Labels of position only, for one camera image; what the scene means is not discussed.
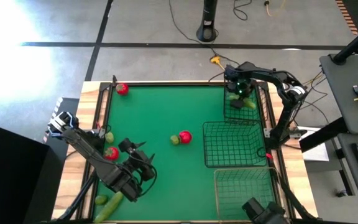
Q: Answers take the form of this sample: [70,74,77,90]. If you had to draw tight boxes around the thin black cable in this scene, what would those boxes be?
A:
[63,149,80,159]

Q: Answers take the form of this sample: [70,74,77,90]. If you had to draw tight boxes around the gold wire basket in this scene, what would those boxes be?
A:
[213,167,281,222]

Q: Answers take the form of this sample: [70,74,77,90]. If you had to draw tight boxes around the black diagonal beam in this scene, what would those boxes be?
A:
[299,117,354,153]

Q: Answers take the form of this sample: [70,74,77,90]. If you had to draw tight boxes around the red tomato with green calyx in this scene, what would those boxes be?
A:
[104,146,121,162]
[116,83,130,96]

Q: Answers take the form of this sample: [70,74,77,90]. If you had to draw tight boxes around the small black wire basket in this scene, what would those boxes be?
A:
[223,79,269,123]

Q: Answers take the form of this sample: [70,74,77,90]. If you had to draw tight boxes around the looped black floor cable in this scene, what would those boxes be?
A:
[232,0,254,22]

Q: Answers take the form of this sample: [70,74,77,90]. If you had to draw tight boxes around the black pole stand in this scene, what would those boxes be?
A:
[196,0,219,44]

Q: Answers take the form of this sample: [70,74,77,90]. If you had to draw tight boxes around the black equipment cabinet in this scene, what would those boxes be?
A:
[0,119,51,224]

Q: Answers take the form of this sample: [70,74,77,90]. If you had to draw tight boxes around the tangled floor cables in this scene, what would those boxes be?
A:
[300,70,331,123]

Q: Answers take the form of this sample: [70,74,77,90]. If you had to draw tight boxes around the dark grey box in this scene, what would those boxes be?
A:
[44,96,81,156]

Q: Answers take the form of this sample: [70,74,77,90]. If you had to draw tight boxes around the yellow power plug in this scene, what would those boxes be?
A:
[209,55,229,73]

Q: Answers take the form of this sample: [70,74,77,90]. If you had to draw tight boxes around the long black floor cable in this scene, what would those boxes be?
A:
[168,0,242,68]

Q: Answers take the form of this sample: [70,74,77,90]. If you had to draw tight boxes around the white paper sheet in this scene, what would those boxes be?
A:
[296,126,331,162]

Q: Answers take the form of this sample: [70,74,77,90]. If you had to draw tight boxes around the yellow floor cable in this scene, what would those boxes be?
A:
[263,0,287,18]

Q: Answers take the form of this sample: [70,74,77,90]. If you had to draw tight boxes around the grey desk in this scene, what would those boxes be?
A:
[318,52,358,211]

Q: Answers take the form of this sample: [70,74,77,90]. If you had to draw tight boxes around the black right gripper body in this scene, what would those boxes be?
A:
[227,77,257,101]

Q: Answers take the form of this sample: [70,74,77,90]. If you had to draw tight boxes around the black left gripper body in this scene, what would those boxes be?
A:
[117,138,157,183]

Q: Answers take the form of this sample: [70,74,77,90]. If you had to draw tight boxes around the short green cucumber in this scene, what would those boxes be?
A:
[227,94,257,110]

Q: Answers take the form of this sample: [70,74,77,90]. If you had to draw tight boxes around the large black wire basket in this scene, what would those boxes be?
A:
[202,120,269,168]

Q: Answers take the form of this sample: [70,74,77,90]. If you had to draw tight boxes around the long green cucumber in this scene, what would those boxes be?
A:
[93,190,125,223]

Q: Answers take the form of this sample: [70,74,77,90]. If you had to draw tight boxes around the pinkish red tomato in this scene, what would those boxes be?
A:
[178,130,193,145]

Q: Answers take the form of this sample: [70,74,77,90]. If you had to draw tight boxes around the green table mat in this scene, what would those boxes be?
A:
[93,84,279,222]

